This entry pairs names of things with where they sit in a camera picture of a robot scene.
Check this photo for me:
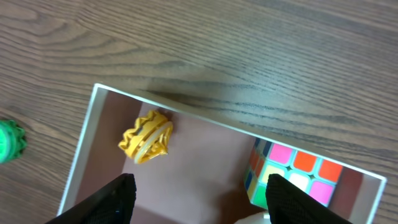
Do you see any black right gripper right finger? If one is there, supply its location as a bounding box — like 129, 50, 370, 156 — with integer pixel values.
265, 174, 351, 224

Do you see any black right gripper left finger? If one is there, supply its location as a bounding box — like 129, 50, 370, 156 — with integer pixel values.
46, 173, 137, 224

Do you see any white duck plush toy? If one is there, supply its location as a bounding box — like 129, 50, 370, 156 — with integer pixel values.
234, 212, 271, 224

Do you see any multicolour puzzle cube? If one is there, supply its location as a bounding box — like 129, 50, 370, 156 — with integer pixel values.
244, 138, 343, 209

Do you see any gold wheel disc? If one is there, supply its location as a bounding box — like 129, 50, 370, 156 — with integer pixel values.
118, 110, 174, 164

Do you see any green wheel disc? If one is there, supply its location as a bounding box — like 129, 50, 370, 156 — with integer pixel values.
1, 120, 27, 164

